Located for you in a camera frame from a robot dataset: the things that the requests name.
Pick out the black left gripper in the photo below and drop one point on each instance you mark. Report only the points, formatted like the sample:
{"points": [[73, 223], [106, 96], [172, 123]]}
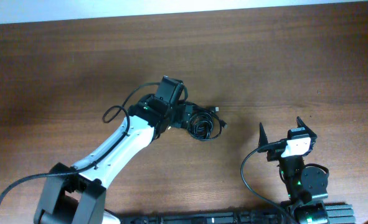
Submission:
{"points": [[185, 113]]}

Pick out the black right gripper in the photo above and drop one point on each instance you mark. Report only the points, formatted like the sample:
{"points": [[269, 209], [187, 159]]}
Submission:
{"points": [[300, 124]]}

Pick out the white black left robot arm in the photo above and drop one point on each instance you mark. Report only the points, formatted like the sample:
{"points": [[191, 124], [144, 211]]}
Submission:
{"points": [[77, 194]]}

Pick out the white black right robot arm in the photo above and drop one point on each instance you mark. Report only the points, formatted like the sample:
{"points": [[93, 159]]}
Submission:
{"points": [[306, 184]]}

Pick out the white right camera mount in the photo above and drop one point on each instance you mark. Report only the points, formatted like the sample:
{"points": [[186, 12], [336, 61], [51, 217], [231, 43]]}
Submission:
{"points": [[296, 147]]}

